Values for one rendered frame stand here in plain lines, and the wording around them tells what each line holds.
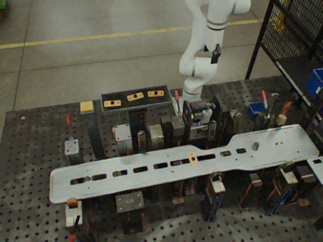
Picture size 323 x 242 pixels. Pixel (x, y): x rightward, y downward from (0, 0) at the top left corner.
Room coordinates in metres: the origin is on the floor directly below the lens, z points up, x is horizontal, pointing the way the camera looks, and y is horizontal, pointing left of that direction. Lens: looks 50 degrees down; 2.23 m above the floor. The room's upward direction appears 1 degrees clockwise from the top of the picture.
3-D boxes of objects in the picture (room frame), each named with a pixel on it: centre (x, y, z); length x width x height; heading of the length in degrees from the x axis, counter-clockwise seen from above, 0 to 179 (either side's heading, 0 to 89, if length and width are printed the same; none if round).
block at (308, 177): (0.73, -0.74, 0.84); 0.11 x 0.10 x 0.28; 14
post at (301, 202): (0.74, -0.82, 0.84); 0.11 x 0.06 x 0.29; 14
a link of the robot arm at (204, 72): (1.34, -0.23, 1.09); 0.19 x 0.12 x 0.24; 89
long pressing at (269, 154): (0.77, -0.15, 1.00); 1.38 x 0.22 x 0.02; 104
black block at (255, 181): (0.69, -0.47, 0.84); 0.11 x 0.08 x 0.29; 14
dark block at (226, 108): (1.05, -0.33, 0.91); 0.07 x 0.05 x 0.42; 14
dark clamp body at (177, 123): (0.97, -0.09, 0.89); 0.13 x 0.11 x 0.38; 14
